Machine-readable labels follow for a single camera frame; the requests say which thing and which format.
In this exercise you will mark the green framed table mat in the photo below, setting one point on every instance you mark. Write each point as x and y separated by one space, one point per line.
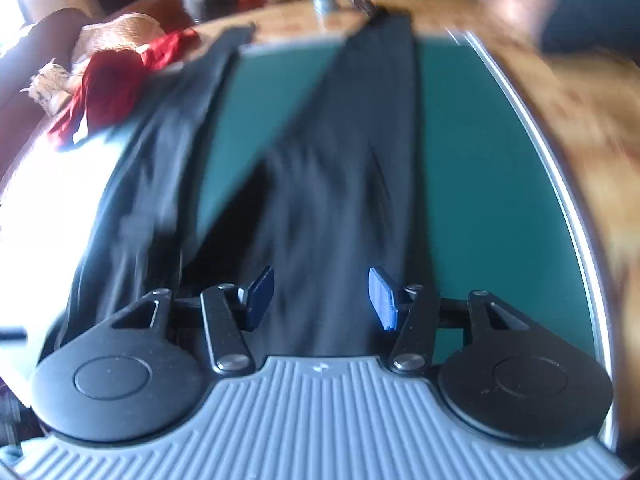
475 185

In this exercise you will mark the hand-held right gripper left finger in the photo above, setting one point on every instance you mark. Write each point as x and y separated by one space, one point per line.
261 297

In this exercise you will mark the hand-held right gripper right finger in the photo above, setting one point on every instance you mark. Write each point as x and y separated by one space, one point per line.
382 300

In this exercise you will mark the red garment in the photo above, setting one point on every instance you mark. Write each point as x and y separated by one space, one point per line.
110 90

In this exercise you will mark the black bag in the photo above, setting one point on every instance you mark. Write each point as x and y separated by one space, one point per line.
220 0

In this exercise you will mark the black pants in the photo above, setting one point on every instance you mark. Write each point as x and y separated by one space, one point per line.
325 185

